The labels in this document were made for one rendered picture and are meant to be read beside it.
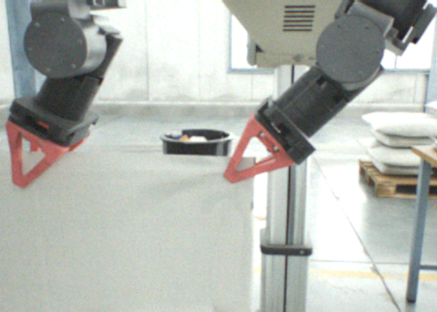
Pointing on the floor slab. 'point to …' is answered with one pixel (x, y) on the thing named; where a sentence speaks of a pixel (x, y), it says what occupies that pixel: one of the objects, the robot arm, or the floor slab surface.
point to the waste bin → (217, 147)
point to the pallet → (386, 183)
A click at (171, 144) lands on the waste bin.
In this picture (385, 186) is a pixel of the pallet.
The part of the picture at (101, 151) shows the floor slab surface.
